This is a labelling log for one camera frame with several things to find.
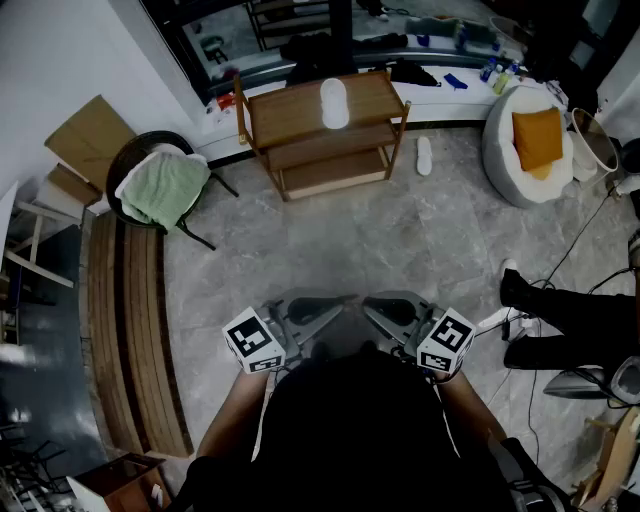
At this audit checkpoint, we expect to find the white power strip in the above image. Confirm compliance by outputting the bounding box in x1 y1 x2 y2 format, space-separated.
477 307 542 342

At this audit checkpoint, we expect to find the white wooden stool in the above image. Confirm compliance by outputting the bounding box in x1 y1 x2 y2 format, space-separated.
2 199 84 289

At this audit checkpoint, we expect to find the flat cardboard sheet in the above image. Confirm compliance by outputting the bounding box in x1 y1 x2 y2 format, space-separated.
44 94 137 194

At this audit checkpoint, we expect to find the white slipper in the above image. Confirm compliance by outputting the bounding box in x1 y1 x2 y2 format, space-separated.
319 77 350 131
415 135 433 177

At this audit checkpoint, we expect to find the group of black chairs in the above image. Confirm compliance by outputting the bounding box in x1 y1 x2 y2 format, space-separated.
0 424 67 501

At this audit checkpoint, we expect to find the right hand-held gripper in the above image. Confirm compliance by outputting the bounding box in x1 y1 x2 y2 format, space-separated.
362 290 476 375

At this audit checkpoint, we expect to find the person's black clothing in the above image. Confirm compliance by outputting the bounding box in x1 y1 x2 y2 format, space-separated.
174 342 571 512

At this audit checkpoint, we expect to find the light wooden stool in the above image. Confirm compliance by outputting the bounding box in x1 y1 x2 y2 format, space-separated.
572 407 640 511

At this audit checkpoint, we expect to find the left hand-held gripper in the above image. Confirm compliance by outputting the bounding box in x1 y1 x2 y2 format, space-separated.
222 290 360 375

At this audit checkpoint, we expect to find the yellow bottle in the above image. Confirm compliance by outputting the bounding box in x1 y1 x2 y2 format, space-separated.
492 67 516 96

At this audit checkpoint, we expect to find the green knitted blanket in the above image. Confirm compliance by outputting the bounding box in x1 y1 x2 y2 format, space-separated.
115 150 211 232

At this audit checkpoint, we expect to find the black backpack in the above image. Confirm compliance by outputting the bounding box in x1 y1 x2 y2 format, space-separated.
279 32 359 87

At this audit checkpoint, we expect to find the white window ledge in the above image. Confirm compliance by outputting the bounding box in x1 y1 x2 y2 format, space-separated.
198 63 571 162

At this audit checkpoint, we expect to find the brown wooden box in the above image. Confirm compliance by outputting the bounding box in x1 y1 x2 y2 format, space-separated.
74 452 169 512

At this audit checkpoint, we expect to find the person's right forearm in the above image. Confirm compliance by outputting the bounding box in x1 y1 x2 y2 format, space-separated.
433 368 507 447

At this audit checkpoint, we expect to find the black cloth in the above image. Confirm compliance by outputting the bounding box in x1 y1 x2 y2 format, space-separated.
384 58 442 88

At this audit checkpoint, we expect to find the grey clothes iron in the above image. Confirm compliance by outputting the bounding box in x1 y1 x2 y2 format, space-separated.
542 357 640 406

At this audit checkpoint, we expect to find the orange cushion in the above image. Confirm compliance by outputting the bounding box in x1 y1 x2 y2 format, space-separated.
511 107 565 172

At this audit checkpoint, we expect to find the beige waste bin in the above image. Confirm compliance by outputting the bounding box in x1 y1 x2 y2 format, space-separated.
571 107 620 183

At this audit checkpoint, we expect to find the grey white bean bag chair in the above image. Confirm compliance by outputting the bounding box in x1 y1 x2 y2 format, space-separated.
482 84 581 210

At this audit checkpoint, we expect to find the person's left forearm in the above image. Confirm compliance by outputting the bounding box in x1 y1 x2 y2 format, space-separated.
197 368 272 461

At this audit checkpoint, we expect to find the black metal rack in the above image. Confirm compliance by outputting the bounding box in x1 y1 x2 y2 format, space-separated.
247 0 334 52

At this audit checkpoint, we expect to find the black wicker chair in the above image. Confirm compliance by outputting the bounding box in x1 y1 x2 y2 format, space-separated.
105 129 240 251

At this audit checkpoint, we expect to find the white cloth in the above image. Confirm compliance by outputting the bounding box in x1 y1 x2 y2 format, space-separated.
147 142 207 166

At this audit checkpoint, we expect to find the black cable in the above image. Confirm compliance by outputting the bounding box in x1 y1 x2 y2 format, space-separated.
527 192 619 466

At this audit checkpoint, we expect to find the wooden shelf rack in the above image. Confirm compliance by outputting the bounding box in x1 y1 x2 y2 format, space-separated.
233 69 412 202

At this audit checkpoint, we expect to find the cardboard box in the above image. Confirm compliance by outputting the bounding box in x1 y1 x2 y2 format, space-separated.
47 163 104 207

